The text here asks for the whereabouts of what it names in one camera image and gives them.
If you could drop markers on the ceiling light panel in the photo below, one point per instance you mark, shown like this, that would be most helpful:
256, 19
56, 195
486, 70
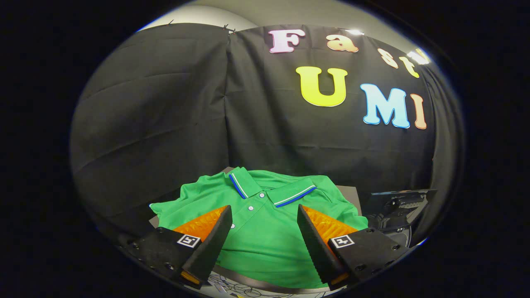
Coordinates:
418, 57
355, 32

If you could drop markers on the green polo shirt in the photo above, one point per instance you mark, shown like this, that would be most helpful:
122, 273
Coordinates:
265, 240

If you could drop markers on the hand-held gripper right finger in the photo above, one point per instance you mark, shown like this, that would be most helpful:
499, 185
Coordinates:
316, 244

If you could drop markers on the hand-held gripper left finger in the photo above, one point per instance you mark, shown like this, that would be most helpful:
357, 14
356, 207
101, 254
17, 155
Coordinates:
211, 244

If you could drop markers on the black backdrop cloth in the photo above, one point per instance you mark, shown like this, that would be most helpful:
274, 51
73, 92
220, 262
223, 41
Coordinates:
186, 116

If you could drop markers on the grey cabinet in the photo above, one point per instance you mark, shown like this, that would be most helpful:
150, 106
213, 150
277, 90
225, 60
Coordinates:
352, 194

